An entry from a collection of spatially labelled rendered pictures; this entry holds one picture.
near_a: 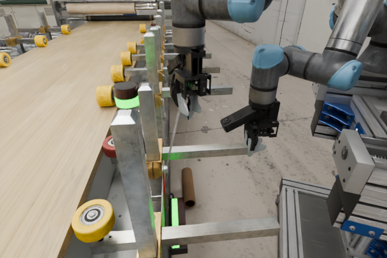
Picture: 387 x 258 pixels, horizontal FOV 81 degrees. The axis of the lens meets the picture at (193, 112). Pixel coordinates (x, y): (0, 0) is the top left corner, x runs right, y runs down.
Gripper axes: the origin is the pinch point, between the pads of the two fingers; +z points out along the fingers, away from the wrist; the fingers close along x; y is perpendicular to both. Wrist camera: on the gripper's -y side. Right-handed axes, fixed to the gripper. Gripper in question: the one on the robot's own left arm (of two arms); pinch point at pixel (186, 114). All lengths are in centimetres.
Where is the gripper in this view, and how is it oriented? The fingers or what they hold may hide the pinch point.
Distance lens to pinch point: 64.6
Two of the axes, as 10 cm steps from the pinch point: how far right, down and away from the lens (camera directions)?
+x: 9.0, -2.2, 3.7
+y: 4.3, 4.5, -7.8
